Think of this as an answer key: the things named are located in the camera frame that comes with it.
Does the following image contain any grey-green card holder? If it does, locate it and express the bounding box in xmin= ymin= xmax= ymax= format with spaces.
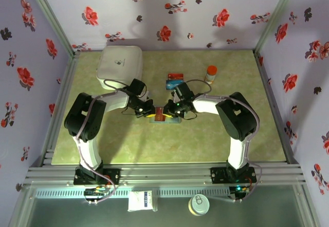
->
xmin=149 ymin=115 xmax=182 ymax=125

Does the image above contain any blue VIP credit card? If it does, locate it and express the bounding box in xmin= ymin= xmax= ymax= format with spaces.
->
xmin=166 ymin=79 xmax=182 ymax=91

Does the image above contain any clear acrylic tray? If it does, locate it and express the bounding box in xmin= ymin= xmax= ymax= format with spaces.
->
xmin=163 ymin=72 xmax=185 ymax=92

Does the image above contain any orange lid small bottle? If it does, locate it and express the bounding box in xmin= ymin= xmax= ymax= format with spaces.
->
xmin=205 ymin=65 xmax=218 ymax=85

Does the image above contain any white zip case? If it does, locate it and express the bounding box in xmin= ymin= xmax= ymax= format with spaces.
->
xmin=96 ymin=45 xmax=144 ymax=89

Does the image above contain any wide aluminium extrusion beam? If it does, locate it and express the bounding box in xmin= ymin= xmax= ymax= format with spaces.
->
xmin=22 ymin=163 xmax=308 ymax=186

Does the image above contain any white paper packet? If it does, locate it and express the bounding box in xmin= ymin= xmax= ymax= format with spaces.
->
xmin=127 ymin=190 xmax=154 ymax=212

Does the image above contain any small circuit board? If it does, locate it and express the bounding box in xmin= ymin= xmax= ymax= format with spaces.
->
xmin=84 ymin=185 xmax=108 ymax=200
xmin=229 ymin=184 xmax=252 ymax=195

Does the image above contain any right gripper thin black cable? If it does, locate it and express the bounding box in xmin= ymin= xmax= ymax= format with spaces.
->
xmin=179 ymin=110 xmax=199 ymax=121

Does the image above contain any gripper thin black cable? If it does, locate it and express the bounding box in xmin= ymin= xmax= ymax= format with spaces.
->
xmin=120 ymin=107 xmax=138 ymax=117
xmin=179 ymin=110 xmax=199 ymax=121

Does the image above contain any left gripper thin black cable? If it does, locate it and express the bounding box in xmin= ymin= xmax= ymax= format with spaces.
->
xmin=120 ymin=107 xmax=138 ymax=117

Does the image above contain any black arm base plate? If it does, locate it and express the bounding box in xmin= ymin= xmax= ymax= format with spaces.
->
xmin=210 ymin=166 xmax=257 ymax=185
xmin=74 ymin=167 xmax=121 ymax=186

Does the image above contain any slotted grey cable duct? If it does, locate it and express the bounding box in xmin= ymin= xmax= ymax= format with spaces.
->
xmin=34 ymin=187 xmax=231 ymax=199

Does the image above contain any aluminium side rail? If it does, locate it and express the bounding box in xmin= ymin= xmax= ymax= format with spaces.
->
xmin=253 ymin=50 xmax=301 ymax=165
xmin=29 ymin=51 xmax=82 ymax=167

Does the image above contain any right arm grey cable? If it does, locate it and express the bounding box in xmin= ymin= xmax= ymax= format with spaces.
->
xmin=185 ymin=79 xmax=263 ymax=203

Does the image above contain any aluminium corner post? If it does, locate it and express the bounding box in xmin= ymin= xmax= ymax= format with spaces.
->
xmin=24 ymin=0 xmax=81 ymax=58
xmin=253 ymin=0 xmax=301 ymax=55

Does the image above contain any aluminium frame leg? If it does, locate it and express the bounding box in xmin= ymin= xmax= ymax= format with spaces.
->
xmin=9 ymin=185 xmax=36 ymax=227
xmin=293 ymin=184 xmax=322 ymax=227

